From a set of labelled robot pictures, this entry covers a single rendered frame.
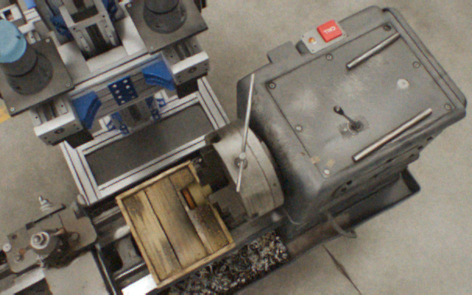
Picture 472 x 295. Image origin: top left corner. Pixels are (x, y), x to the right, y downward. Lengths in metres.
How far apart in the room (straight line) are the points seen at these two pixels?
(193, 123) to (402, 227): 1.25
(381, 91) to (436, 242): 1.42
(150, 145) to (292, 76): 1.24
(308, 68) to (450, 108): 0.44
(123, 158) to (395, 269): 1.53
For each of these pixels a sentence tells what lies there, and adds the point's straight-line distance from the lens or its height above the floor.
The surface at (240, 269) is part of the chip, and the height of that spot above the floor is 0.60.
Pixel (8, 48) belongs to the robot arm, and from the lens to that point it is 1.57.
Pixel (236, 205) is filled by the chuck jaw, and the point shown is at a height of 1.11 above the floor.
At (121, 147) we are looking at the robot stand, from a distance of 2.61.
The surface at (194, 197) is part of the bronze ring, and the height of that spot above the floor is 1.12.
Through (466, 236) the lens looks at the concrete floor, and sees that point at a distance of 2.88.
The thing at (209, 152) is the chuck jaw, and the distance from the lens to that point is 1.48.
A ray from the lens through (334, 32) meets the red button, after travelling 1.61.
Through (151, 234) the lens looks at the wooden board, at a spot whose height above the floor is 0.89.
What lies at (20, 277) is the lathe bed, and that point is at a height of 0.87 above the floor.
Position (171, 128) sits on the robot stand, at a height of 0.21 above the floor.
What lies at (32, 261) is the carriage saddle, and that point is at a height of 0.91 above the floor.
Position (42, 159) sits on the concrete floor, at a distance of 2.95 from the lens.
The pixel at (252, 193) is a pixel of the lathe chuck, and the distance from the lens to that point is 1.44.
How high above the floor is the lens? 2.59
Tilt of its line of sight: 70 degrees down
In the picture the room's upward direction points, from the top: 3 degrees counter-clockwise
